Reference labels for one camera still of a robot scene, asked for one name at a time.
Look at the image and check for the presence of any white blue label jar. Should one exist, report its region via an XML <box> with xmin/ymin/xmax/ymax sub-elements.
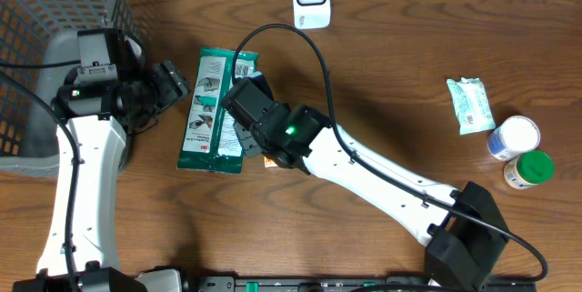
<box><xmin>487</xmin><ymin>116</ymin><xmax>541</xmax><ymax>161</ymax></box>

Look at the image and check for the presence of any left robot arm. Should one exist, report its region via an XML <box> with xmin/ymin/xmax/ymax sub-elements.
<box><xmin>13</xmin><ymin>28</ymin><xmax>191</xmax><ymax>291</ymax></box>

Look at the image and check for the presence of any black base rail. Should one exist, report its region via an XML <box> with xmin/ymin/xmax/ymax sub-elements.
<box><xmin>135</xmin><ymin>264</ymin><xmax>537</xmax><ymax>292</ymax></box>

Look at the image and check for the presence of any green white 3M package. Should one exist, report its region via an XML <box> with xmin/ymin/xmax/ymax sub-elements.
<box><xmin>176</xmin><ymin>48</ymin><xmax>258</xmax><ymax>175</ymax></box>

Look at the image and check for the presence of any mint green wipes pack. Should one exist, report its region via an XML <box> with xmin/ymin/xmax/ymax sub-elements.
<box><xmin>447</xmin><ymin>77</ymin><xmax>497</xmax><ymax>135</ymax></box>

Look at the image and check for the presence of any orange Kleenex tissue pack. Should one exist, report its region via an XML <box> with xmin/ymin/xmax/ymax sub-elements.
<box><xmin>264</xmin><ymin>157</ymin><xmax>277</xmax><ymax>168</ymax></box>

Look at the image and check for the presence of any green lid jar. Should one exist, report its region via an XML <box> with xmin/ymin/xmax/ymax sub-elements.
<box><xmin>503</xmin><ymin>150</ymin><xmax>555</xmax><ymax>189</ymax></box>

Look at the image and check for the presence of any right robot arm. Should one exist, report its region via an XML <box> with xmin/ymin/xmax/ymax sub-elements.
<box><xmin>221</xmin><ymin>78</ymin><xmax>508</xmax><ymax>291</ymax></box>

